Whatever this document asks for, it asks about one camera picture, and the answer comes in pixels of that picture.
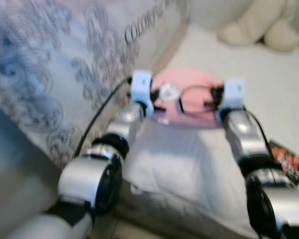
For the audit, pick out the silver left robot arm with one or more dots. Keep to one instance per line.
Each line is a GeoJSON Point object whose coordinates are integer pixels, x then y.
{"type": "Point", "coordinates": [84, 179]}

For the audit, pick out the white sheeted bed mattress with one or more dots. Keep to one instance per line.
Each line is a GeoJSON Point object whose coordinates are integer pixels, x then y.
{"type": "Point", "coordinates": [273, 94]}

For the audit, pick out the white grey pillow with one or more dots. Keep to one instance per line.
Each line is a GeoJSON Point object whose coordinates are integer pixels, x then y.
{"type": "Point", "coordinates": [189, 164]}

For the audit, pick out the cream plush toy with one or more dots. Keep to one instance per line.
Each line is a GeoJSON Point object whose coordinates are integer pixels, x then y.
{"type": "Point", "coordinates": [261, 27]}

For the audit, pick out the dark book with red flowers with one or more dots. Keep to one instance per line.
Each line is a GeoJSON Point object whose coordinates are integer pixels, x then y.
{"type": "Point", "coordinates": [288, 160]}

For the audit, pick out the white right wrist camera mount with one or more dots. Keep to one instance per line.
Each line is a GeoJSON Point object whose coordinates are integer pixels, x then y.
{"type": "Point", "coordinates": [234, 92]}

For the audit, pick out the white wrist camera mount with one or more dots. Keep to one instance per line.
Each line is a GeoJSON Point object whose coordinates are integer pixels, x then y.
{"type": "Point", "coordinates": [234, 92]}
{"type": "Point", "coordinates": [141, 87]}

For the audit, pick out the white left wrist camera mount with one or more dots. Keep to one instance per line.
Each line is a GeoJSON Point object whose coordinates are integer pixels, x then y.
{"type": "Point", "coordinates": [141, 87]}

